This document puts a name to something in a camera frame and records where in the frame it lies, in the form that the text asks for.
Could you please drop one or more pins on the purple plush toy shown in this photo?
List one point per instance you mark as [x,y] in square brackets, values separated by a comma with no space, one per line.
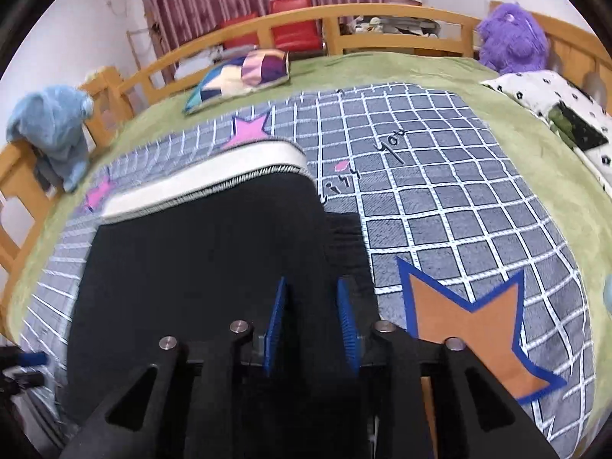
[512,41]

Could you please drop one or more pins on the green bed sheet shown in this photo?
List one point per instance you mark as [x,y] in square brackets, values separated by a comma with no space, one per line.
[478,81]

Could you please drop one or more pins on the white black-dotted pillow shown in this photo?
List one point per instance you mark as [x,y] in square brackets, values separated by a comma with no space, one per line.
[574,116]

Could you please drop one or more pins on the grey checked blanket with stars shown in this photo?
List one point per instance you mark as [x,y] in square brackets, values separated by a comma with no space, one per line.
[491,325]

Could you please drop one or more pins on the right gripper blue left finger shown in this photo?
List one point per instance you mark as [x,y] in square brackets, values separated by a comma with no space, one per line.
[189,402]

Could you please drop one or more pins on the colourful geometric pillow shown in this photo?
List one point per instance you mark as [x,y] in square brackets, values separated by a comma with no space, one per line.
[239,76]

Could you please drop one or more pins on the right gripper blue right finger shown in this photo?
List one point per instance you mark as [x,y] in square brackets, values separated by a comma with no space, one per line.
[434,400]

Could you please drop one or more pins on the small round light-blue toy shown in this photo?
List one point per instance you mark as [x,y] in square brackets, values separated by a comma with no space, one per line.
[607,294]

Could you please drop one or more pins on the light blue towel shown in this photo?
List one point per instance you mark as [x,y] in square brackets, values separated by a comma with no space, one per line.
[51,120]

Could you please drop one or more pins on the wooden bed frame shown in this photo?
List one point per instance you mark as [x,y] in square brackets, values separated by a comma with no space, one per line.
[301,30]

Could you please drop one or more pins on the black pants with white stripe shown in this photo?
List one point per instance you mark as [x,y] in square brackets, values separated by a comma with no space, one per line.
[192,252]

